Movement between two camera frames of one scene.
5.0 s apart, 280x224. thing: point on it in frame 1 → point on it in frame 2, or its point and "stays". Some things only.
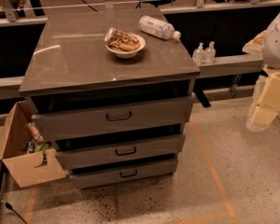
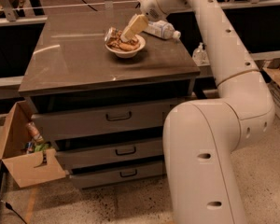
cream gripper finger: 274,97 → 138,23
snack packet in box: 34,131 stays
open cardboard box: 30,169 stays
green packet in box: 41,147 stays
